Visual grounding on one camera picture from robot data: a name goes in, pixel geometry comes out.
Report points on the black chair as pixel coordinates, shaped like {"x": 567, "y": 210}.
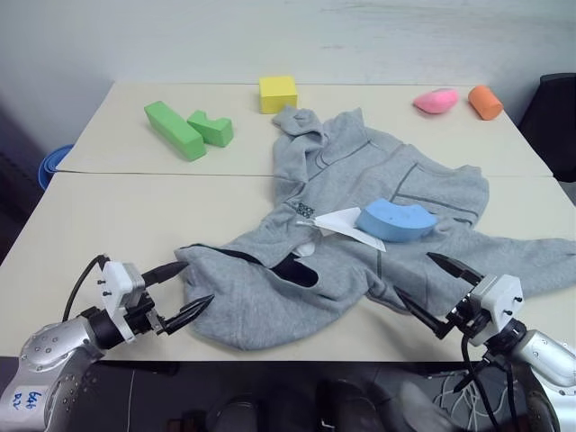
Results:
{"x": 551, "y": 126}

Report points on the blue foam block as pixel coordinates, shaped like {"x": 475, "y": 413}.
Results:
{"x": 391, "y": 221}

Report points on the orange foam cylinder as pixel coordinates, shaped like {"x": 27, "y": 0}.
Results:
{"x": 485, "y": 102}

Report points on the white paper tag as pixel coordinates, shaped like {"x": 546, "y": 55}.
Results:
{"x": 337, "y": 220}

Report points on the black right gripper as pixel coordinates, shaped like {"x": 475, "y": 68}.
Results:
{"x": 468, "y": 321}

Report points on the long green foam block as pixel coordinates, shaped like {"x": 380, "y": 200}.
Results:
{"x": 173, "y": 130}

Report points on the pink foam piece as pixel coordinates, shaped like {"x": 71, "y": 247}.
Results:
{"x": 434, "y": 101}

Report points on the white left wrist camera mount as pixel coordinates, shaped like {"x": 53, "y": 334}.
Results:
{"x": 118, "y": 281}

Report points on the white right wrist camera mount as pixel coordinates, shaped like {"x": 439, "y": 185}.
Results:
{"x": 497, "y": 297}

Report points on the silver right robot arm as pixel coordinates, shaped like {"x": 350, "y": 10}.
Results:
{"x": 546, "y": 355}

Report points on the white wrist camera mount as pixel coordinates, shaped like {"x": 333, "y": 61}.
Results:
{"x": 118, "y": 281}
{"x": 497, "y": 297}

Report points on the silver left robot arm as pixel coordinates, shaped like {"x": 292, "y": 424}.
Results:
{"x": 49, "y": 346}

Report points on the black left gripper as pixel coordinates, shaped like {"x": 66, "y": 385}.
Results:
{"x": 140, "y": 318}

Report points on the yellow foam cube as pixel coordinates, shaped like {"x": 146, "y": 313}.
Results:
{"x": 276, "y": 94}

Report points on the grey zip jacket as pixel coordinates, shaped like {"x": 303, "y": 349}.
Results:
{"x": 360, "y": 171}

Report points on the notched green foam block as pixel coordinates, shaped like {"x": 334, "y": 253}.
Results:
{"x": 213, "y": 130}

